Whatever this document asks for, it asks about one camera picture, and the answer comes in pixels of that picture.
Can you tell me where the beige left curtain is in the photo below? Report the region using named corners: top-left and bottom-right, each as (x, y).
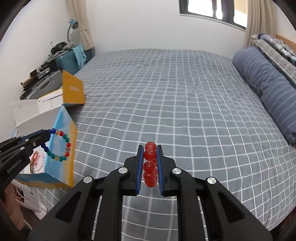
top-left (66, 0), bottom-right (94, 50)

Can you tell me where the beige curtain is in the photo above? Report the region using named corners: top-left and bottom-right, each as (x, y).
top-left (244, 0), bottom-right (277, 48)
top-left (66, 0), bottom-right (94, 50)

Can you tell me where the blue striped pillow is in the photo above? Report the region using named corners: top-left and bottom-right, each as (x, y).
top-left (232, 47), bottom-right (295, 145)

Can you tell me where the left hand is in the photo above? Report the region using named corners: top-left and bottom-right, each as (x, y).
top-left (4, 183), bottom-right (25, 230)

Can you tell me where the folded patterned quilt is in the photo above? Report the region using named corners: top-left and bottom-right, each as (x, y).
top-left (251, 34), bottom-right (295, 87)

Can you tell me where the grey checked bed sheet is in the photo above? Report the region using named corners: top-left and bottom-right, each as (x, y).
top-left (30, 48), bottom-right (296, 241)

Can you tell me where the teal suitcase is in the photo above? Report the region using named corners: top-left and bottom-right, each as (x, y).
top-left (54, 48), bottom-right (95, 75)

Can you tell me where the red bead bracelet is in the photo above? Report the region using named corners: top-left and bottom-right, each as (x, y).
top-left (142, 141), bottom-right (159, 188)

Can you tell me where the multicolour glass bead bracelet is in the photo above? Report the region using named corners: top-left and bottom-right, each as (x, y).
top-left (41, 127), bottom-right (72, 162)

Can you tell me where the teal cloth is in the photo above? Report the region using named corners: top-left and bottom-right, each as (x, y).
top-left (72, 45), bottom-right (87, 69)

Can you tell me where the grey suitcase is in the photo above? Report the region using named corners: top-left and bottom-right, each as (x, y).
top-left (20, 70), bottom-right (62, 100)

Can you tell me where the dark framed window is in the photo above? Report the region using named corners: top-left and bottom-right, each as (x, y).
top-left (179, 0), bottom-right (247, 29)

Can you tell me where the blue desk lamp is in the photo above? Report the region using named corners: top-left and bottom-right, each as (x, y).
top-left (67, 19), bottom-right (78, 42)

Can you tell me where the white cardboard box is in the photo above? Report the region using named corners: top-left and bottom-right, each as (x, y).
top-left (12, 71), bottom-right (85, 188)

